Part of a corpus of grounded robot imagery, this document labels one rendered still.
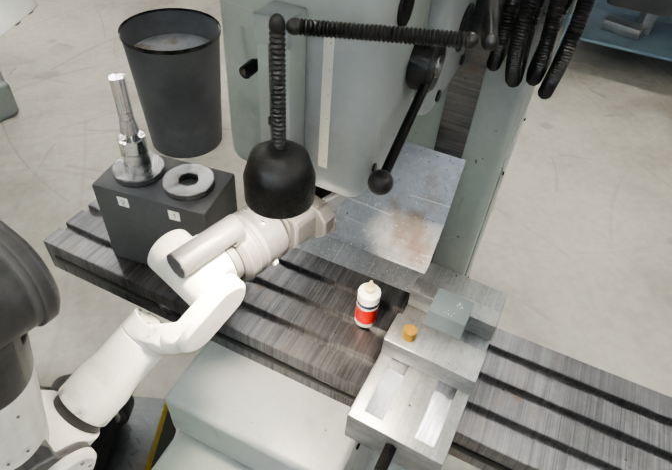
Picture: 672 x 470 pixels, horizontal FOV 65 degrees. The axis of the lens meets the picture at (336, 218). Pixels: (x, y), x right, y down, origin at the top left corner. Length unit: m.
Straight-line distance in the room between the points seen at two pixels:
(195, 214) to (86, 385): 0.35
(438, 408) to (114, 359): 0.46
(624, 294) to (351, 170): 2.13
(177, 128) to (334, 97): 2.27
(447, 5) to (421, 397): 0.55
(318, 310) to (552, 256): 1.78
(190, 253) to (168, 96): 2.12
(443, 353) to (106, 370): 0.48
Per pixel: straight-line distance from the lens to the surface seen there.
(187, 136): 2.87
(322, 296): 1.03
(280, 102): 0.48
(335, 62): 0.57
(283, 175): 0.50
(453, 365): 0.85
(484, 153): 1.12
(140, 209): 1.00
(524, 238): 2.70
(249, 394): 1.01
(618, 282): 2.70
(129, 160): 0.99
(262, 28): 0.55
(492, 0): 0.53
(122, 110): 0.94
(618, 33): 4.45
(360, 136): 0.61
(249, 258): 0.69
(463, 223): 1.24
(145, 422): 1.56
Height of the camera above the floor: 1.76
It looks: 43 degrees down
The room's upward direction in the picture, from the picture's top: 5 degrees clockwise
